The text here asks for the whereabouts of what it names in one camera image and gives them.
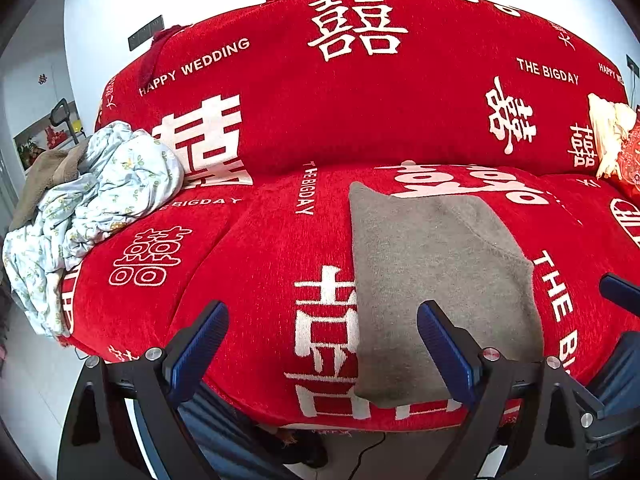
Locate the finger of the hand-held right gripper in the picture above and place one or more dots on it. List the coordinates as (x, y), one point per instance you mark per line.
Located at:
(622, 292)
(615, 390)

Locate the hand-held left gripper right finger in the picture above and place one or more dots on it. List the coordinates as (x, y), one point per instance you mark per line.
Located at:
(447, 350)

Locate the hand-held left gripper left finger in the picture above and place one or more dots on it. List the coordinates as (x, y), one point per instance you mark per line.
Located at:
(200, 340)

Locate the grey knit sweater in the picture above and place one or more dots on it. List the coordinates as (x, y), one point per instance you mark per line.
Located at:
(440, 270)

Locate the person's blue trouser leg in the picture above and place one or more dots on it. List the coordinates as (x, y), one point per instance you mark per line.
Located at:
(225, 435)

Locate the red embroidered cushion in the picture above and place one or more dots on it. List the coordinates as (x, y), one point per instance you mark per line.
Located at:
(631, 160)

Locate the dark slipper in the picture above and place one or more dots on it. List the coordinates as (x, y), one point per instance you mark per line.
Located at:
(295, 447)

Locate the cream cloth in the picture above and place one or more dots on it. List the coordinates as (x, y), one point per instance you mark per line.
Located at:
(607, 130)

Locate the pale floral cloth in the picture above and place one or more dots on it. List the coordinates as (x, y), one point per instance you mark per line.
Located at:
(125, 170)

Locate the brown fleece blanket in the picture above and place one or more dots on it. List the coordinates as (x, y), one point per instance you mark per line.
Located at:
(47, 175)

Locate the red wedding sofa cover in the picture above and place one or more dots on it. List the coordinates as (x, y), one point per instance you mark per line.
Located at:
(280, 120)

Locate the shelf with red flowers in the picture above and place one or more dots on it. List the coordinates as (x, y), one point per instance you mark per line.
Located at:
(40, 142)

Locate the black chair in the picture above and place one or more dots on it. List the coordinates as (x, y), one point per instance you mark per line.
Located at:
(65, 120)

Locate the wall socket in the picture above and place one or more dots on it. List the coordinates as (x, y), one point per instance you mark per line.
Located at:
(633, 61)

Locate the grey wall switch panel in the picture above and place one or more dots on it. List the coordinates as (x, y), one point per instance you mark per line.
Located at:
(146, 33)

